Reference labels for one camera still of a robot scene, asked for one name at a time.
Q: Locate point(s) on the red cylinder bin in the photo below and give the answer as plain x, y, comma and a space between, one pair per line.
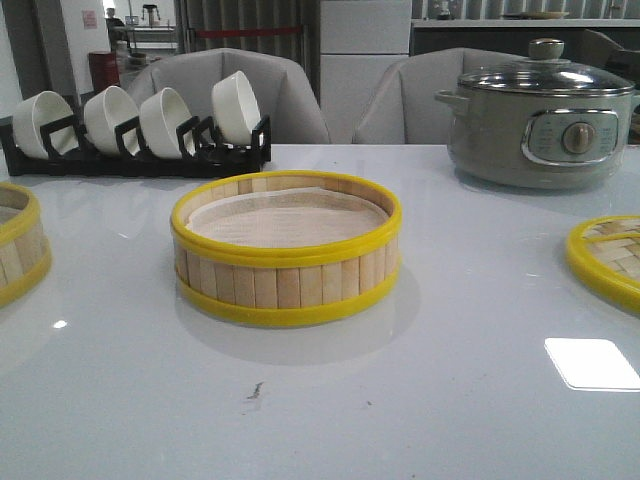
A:
103, 69

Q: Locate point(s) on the grey electric cooking pot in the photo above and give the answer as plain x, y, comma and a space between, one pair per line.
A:
537, 141

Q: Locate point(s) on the grey chair right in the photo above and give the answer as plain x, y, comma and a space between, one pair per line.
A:
403, 108

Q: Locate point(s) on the grey chair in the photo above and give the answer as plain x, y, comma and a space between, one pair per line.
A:
280, 85
403, 108

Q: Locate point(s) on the glass pot lid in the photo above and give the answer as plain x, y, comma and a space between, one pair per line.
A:
544, 71

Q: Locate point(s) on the white bowl right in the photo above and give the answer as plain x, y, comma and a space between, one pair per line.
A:
235, 108

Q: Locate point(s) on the woven bamboo steamer lid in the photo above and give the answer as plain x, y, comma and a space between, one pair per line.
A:
603, 253

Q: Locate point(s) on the white cabinet background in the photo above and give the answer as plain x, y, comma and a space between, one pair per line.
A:
359, 40

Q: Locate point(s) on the grey chair left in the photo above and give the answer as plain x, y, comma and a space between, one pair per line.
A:
280, 85

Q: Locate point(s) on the white bowl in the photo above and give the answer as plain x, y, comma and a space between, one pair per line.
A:
103, 113
31, 114
235, 108
160, 116

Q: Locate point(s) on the white bowl far left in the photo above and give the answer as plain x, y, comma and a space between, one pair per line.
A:
31, 114

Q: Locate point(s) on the black bowl rack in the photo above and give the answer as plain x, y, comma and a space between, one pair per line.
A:
203, 154

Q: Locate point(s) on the bamboo steamer tray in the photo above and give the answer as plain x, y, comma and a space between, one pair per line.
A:
287, 287
25, 250

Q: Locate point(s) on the white liner in centre tray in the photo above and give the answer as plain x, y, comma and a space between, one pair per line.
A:
292, 218

